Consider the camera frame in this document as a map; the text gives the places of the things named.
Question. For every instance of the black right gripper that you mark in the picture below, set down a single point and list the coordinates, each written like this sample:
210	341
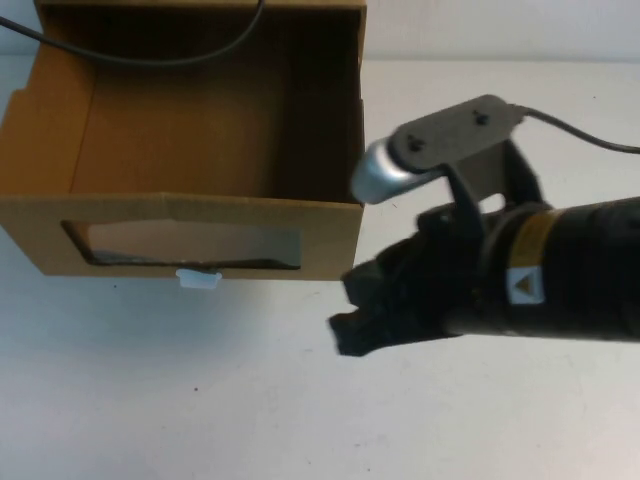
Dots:
460	270

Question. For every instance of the cardboard drawer with wide window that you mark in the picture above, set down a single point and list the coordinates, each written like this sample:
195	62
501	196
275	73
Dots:
30	235

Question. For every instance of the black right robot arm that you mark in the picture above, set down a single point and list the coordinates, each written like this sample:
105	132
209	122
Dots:
590	270

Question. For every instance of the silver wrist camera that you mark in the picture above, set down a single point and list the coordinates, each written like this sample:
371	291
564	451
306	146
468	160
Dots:
380	175

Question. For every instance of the grey metal camera bracket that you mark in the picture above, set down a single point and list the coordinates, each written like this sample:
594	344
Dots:
450	130

